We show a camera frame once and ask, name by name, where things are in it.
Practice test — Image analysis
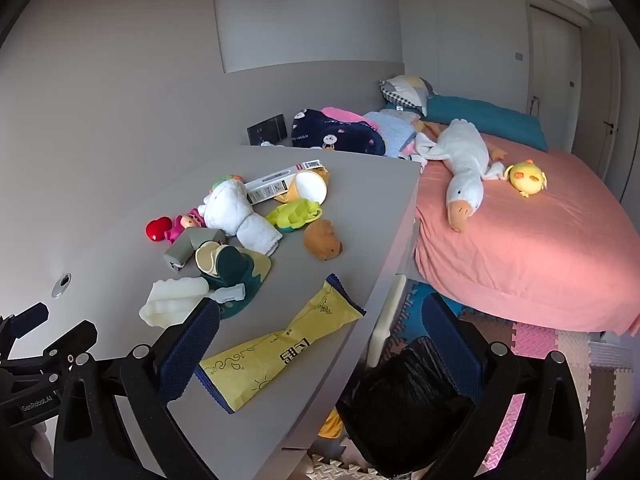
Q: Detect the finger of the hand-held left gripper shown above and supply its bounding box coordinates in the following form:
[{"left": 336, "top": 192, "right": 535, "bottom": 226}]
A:
[
  {"left": 0, "top": 320, "right": 99, "bottom": 376},
  {"left": 0, "top": 301, "right": 51, "bottom": 346}
]

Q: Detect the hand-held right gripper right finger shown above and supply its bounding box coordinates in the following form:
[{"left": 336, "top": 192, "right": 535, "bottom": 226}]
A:
[{"left": 421, "top": 292, "right": 588, "bottom": 480}]

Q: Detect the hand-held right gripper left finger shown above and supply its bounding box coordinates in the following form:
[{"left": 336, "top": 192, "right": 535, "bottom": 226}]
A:
[{"left": 52, "top": 297, "right": 221, "bottom": 480}]

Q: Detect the bin with black bag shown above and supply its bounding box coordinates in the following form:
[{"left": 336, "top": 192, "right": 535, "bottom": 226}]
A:
[{"left": 336, "top": 335, "right": 488, "bottom": 479}]

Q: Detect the red heart toy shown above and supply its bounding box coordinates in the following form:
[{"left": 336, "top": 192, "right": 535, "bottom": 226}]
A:
[{"left": 145, "top": 216, "right": 173, "bottom": 244}]

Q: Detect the white plastic bottle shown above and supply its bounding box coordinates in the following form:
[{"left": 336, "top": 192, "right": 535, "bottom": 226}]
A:
[{"left": 139, "top": 276, "right": 210, "bottom": 330}]

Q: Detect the small grey clip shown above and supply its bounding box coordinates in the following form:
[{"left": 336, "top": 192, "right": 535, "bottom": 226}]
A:
[{"left": 210, "top": 283, "right": 247, "bottom": 305}]

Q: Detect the yellow snack packet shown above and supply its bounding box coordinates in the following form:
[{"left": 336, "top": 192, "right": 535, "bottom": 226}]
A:
[{"left": 195, "top": 273, "right": 366, "bottom": 414}]

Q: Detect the grey plastic object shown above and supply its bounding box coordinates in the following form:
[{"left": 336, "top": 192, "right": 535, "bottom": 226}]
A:
[{"left": 163, "top": 227, "right": 227, "bottom": 273}]

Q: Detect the bed with pink sheet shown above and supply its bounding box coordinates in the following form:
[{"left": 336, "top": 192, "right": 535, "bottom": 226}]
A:
[{"left": 412, "top": 120, "right": 640, "bottom": 333}]

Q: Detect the puzzle foam floor mat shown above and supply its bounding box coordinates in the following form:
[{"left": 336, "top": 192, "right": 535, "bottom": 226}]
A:
[{"left": 305, "top": 280, "right": 640, "bottom": 480}]

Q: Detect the white rolled towel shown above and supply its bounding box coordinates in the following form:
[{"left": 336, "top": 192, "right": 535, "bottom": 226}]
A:
[{"left": 202, "top": 180, "right": 256, "bottom": 237}]

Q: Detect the yellow plush toy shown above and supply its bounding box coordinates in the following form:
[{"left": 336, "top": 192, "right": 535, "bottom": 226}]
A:
[{"left": 318, "top": 407, "right": 346, "bottom": 441}]

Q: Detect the brown capybara plush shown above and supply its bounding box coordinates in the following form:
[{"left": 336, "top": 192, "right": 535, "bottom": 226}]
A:
[{"left": 303, "top": 219, "right": 344, "bottom": 262}]

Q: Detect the green yellow plastic toy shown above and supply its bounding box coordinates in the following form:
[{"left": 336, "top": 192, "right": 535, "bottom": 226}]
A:
[{"left": 265, "top": 198, "right": 322, "bottom": 232}]

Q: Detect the white goose plush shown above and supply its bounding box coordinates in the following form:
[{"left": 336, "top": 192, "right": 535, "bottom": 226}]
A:
[{"left": 412, "top": 118, "right": 508, "bottom": 233}]

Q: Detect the yellow chick plush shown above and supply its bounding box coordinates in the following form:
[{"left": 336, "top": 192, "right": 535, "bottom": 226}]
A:
[{"left": 503, "top": 159, "right": 548, "bottom": 199}]

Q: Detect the long white cardboard box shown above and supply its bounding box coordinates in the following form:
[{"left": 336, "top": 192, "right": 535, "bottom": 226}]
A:
[{"left": 244, "top": 158, "right": 326, "bottom": 206}]

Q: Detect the printed white cloth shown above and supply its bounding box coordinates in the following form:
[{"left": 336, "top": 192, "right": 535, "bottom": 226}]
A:
[{"left": 398, "top": 137, "right": 428, "bottom": 168}]

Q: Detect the yellow cup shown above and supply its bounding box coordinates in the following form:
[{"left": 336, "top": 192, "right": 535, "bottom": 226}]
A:
[{"left": 286, "top": 167, "right": 331, "bottom": 206}]

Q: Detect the light blue blanket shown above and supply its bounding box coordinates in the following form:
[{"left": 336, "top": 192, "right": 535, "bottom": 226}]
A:
[{"left": 362, "top": 109, "right": 418, "bottom": 157}]

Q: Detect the teal pillow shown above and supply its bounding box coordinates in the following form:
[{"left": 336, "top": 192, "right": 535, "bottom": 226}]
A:
[{"left": 425, "top": 94, "right": 549, "bottom": 152}]

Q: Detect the navy printed blanket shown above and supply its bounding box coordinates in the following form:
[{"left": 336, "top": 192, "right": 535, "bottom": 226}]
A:
[{"left": 290, "top": 107, "right": 388, "bottom": 157}]

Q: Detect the patterned pillow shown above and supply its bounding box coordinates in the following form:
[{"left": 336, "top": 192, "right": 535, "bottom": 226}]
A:
[{"left": 378, "top": 75, "right": 438, "bottom": 111}]

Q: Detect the white closet door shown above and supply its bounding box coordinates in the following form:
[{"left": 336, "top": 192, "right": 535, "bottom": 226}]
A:
[{"left": 527, "top": 2, "right": 583, "bottom": 161}]

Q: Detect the black wall socket panel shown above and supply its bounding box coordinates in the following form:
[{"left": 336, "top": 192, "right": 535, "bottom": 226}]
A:
[{"left": 246, "top": 114, "right": 288, "bottom": 146}]

